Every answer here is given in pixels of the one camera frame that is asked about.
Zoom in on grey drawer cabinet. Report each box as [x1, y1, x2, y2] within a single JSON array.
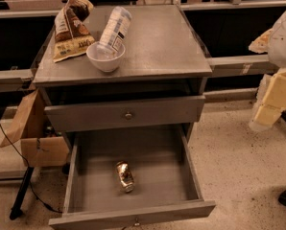
[[32, 4, 214, 142]]

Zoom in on clear plastic water bottle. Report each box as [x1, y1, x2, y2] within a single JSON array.
[[97, 6, 131, 58]]

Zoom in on black stand leg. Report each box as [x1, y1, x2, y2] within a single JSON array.
[[10, 167, 34, 220]]

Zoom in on brown chip bag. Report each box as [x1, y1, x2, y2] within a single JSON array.
[[53, 0, 95, 62]]

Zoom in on round top drawer knob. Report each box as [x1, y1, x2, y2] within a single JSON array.
[[125, 112, 133, 120]]

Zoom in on white bowl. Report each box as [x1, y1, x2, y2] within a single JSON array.
[[86, 42, 126, 73]]

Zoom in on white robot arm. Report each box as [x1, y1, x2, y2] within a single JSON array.
[[249, 11, 286, 131]]

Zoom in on open grey middle drawer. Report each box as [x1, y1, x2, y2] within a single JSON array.
[[49, 125, 215, 230]]

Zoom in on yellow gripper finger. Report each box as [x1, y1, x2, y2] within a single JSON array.
[[249, 68, 286, 131], [249, 29, 273, 54]]

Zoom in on black cable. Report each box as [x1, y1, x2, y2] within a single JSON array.
[[0, 107, 63, 215]]

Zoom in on cardboard box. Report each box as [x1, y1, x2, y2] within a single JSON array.
[[0, 90, 69, 167]]

